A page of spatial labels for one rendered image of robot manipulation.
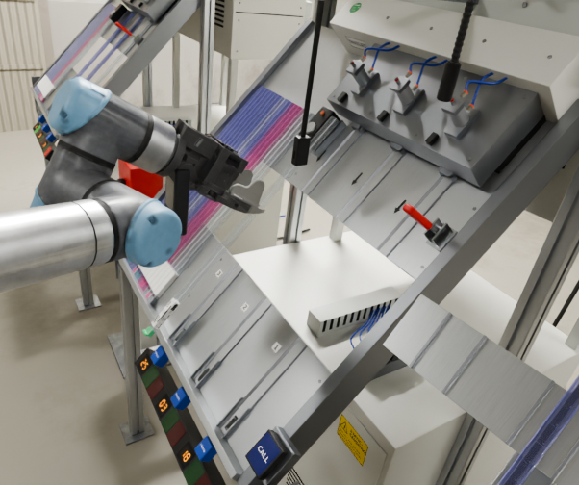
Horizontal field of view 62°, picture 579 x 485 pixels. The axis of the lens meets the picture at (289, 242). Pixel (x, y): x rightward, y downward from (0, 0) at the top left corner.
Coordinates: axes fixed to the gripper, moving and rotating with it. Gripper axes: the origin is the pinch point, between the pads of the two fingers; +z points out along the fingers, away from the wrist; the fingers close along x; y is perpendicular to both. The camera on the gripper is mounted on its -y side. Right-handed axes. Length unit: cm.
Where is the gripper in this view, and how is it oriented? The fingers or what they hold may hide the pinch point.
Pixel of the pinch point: (254, 209)
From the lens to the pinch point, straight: 85.4
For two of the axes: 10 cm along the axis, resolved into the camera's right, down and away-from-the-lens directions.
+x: -5.2, -4.8, 7.1
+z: 6.6, 2.9, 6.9
